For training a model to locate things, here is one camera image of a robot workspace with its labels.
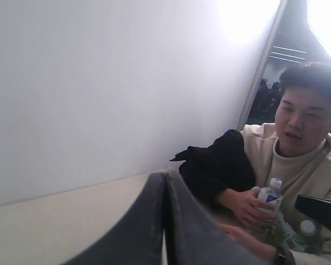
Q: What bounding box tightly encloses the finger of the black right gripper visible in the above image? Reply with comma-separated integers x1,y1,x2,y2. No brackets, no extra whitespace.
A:
296,195,331,231

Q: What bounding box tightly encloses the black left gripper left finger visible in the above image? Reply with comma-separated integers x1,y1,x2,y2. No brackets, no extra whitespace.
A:
66,172,166,265

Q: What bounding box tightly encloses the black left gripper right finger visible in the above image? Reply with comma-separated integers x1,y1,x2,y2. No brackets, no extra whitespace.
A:
165,171,264,265

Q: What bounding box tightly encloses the white cap green label bottle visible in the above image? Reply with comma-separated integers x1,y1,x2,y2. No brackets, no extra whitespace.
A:
265,210,306,252

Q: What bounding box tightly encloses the white blue label bottle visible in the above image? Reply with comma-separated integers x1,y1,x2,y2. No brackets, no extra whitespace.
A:
250,177,284,221

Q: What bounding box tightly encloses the person's open right hand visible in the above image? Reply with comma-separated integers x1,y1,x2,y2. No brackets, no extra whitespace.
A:
223,189,275,231

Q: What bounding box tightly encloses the person's left hand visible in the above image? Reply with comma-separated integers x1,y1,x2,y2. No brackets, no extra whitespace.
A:
217,223,276,264

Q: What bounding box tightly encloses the black smartwatch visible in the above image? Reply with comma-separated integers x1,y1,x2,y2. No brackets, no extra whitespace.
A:
273,247,294,265

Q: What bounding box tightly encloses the man in cream sweater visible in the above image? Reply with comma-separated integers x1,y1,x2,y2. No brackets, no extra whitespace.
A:
169,62,331,265

